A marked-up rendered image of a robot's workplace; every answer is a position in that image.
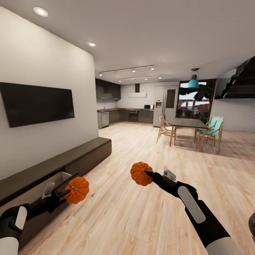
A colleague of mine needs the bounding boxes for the pumpkin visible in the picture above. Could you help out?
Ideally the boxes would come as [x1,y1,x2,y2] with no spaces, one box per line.
[130,162,154,186]
[64,177,89,204]

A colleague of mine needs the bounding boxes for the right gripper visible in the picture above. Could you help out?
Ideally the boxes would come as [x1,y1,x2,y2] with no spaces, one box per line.
[146,171,171,192]

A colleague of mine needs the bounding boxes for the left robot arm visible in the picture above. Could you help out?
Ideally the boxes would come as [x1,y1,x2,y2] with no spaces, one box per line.
[0,182,70,255]

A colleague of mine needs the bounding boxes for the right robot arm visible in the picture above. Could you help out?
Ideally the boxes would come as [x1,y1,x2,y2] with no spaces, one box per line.
[146,170,245,255]

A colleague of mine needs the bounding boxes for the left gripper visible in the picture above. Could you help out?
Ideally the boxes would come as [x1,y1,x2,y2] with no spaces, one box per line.
[38,190,70,215]

